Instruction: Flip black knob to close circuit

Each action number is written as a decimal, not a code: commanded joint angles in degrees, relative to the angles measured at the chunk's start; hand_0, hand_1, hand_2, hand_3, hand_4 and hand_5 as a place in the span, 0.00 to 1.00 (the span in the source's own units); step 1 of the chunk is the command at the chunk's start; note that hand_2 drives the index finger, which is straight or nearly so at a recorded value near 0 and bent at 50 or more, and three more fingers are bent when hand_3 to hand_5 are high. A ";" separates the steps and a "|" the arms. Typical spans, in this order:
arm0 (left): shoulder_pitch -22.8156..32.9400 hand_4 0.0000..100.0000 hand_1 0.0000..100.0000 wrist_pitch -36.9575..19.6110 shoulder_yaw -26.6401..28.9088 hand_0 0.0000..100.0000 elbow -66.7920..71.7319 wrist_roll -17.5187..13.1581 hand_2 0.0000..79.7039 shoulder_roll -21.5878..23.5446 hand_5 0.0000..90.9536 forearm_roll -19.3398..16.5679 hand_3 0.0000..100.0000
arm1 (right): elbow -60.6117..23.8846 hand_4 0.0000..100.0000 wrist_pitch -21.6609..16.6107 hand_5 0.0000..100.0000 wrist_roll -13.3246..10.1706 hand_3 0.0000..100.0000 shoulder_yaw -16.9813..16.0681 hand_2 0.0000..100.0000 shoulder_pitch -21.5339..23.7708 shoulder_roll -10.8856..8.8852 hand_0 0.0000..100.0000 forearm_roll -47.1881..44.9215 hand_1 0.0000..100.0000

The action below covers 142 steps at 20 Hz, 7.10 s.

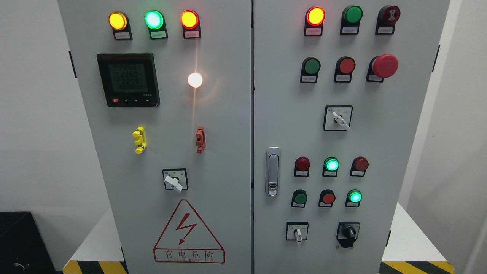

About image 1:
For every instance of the black knob selector switch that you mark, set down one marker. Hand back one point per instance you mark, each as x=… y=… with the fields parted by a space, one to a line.
x=347 y=233

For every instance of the red terminal connector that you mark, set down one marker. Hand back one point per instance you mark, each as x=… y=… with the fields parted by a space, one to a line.
x=200 y=139

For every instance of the dark red lamp left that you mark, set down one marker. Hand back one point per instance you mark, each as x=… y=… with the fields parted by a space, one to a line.
x=302 y=167

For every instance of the dark red lamp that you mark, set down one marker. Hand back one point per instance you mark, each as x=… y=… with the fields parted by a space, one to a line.
x=359 y=167
x=302 y=167

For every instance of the white lit pilot lamp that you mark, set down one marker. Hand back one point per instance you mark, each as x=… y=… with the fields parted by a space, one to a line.
x=195 y=80

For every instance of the green push button lower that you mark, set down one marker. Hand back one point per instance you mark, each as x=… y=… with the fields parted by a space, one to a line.
x=299 y=198

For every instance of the green push button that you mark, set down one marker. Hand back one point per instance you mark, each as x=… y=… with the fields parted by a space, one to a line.
x=350 y=20
x=299 y=198

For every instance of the green lit lamp middle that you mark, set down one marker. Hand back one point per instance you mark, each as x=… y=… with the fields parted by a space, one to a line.
x=330 y=167

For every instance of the grey left cabinet door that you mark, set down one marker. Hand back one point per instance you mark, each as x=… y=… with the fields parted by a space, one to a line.
x=219 y=179

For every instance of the grey cabinet door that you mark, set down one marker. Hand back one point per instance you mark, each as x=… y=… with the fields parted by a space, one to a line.
x=289 y=114
x=219 y=179

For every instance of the green push button second row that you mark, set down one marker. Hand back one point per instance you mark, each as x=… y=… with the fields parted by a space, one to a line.
x=309 y=70

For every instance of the red push button lower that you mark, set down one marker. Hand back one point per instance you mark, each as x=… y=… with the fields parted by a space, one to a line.
x=327 y=198

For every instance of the yellow terminal connector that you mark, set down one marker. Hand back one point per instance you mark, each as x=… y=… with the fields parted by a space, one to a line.
x=139 y=140

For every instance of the grey right cabinet door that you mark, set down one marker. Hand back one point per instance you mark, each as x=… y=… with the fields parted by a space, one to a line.
x=289 y=114

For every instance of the red electric danger sticker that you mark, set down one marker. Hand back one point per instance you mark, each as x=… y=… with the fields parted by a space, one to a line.
x=186 y=238

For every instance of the dark red lamp right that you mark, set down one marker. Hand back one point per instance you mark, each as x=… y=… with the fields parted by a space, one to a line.
x=359 y=167

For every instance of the red push button second row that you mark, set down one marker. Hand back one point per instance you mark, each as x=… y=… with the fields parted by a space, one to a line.
x=343 y=70

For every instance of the green lit lamp lower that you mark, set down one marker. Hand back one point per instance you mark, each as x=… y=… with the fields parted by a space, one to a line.
x=353 y=198

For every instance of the black digital power meter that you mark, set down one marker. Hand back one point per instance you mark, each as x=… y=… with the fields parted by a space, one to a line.
x=129 y=79

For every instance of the red-rimmed lit indicator lamp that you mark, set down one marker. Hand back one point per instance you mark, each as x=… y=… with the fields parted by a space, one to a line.
x=190 y=23

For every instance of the red lit lamp right door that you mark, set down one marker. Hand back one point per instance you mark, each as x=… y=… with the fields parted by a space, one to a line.
x=315 y=17

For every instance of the green lit indicator lamp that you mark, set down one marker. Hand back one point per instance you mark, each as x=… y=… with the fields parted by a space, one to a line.
x=156 y=25

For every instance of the red emergency stop mushroom button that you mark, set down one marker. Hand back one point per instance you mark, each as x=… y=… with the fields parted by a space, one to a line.
x=381 y=67

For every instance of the green push button top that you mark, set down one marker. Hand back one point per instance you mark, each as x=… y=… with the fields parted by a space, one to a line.
x=350 y=20

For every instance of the yellow indicator lamp top left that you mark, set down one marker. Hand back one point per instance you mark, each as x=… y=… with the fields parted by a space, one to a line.
x=119 y=23

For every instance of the dark red buzzer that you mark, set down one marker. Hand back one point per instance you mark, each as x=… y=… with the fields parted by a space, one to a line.
x=386 y=20

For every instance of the white platform with hazard stripes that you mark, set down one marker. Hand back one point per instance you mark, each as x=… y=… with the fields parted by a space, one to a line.
x=408 y=251

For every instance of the black box lower left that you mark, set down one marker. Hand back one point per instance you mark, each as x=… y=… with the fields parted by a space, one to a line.
x=22 y=250

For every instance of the silver door lock handle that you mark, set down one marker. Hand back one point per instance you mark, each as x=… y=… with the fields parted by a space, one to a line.
x=273 y=155

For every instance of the white left selector switch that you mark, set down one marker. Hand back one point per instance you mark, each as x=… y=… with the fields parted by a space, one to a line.
x=175 y=179

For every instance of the white selector switch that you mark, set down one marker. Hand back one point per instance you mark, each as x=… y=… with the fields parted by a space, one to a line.
x=297 y=231
x=175 y=179
x=337 y=117

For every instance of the white upper right selector switch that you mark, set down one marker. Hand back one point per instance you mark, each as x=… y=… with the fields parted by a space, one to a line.
x=337 y=117

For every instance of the white lower selector switch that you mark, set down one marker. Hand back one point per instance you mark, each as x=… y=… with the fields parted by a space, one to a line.
x=297 y=231

